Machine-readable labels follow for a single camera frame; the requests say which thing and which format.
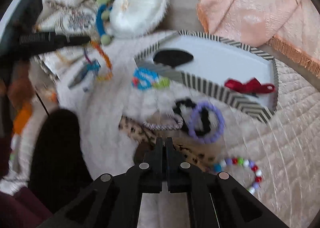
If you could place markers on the black velvet pouch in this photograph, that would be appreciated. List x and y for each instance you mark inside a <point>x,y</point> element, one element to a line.
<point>172,57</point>

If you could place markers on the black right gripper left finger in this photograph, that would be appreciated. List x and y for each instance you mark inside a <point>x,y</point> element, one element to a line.
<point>114,201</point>

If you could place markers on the striped white tray box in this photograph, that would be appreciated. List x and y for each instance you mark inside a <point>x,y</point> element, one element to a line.
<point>217,59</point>

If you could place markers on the red fabric bow clip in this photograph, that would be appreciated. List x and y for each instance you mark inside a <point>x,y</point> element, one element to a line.
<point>252,86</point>

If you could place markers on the floral embroidered pillow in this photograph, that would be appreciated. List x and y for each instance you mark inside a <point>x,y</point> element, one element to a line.
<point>75,22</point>

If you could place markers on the black scrunchie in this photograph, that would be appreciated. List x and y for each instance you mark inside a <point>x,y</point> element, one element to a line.
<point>184,107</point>

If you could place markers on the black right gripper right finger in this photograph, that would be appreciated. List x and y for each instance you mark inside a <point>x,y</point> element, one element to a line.
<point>215,200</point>

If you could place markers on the peach fringed blanket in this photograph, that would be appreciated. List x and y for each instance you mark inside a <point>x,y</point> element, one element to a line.
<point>289,26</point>

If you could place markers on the round white satin cushion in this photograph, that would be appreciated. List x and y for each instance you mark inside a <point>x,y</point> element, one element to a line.
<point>136,18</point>

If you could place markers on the quilted beige bedspread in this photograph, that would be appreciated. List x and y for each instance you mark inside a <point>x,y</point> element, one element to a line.
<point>88,134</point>

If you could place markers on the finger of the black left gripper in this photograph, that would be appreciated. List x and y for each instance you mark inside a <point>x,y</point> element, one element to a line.
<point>51,39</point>

